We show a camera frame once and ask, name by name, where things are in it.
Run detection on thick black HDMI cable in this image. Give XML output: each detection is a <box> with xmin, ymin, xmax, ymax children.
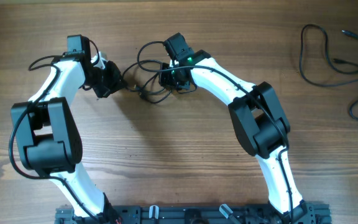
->
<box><xmin>298</xmin><ymin>24</ymin><xmax>358</xmax><ymax>88</ymax></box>

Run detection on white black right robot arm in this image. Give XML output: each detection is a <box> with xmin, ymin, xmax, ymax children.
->
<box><xmin>161</xmin><ymin>33</ymin><xmax>315</xmax><ymax>223</ymax></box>

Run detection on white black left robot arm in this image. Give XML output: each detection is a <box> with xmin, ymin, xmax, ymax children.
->
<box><xmin>8</xmin><ymin>35</ymin><xmax>127</xmax><ymax>223</ymax></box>

